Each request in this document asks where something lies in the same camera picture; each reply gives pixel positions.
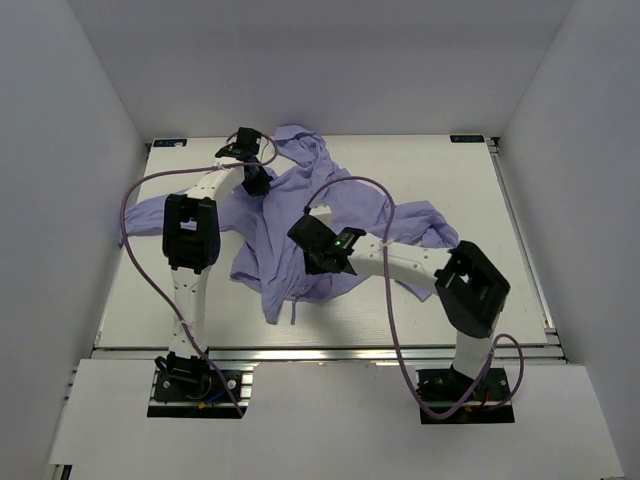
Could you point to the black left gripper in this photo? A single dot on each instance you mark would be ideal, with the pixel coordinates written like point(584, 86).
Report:
point(261, 186)

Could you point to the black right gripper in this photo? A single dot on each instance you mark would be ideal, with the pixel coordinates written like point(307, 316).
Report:
point(313, 268)

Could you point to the lavender zip-up hooded jacket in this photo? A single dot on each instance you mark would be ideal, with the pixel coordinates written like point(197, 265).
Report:
point(272, 265)

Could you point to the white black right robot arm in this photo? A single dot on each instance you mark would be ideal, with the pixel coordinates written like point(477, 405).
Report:
point(470, 288)

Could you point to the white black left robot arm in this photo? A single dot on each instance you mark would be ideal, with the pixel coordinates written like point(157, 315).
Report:
point(191, 242)

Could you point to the dark teal corner label left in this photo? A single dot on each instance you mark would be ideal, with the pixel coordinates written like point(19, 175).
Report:
point(169, 143)

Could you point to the dark teal corner label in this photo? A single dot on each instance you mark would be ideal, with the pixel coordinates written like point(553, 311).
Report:
point(466, 138)
point(169, 143)

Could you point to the dark teal corner label right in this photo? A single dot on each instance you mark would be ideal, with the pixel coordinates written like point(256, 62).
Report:
point(466, 138)

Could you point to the aluminium right side rail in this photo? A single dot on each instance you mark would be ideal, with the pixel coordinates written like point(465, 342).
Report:
point(530, 268)

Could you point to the aluminium front table rail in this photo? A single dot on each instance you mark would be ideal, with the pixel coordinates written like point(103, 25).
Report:
point(552, 351)

